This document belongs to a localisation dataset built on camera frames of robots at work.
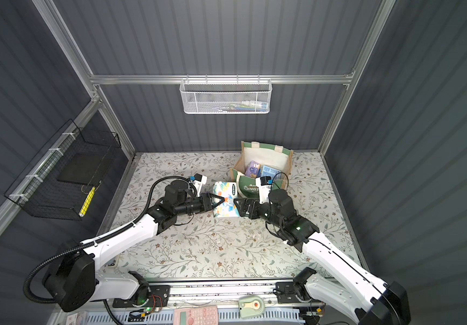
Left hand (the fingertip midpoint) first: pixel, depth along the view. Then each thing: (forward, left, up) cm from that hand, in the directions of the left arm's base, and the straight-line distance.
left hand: (225, 203), depth 75 cm
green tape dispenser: (-31, -9, -13) cm, 35 cm away
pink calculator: (-33, +9, -18) cm, 39 cm away
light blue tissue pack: (+23, -20, -8) cm, 31 cm away
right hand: (0, -8, +3) cm, 8 cm away
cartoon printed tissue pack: (+5, -1, +1) cm, 6 cm away
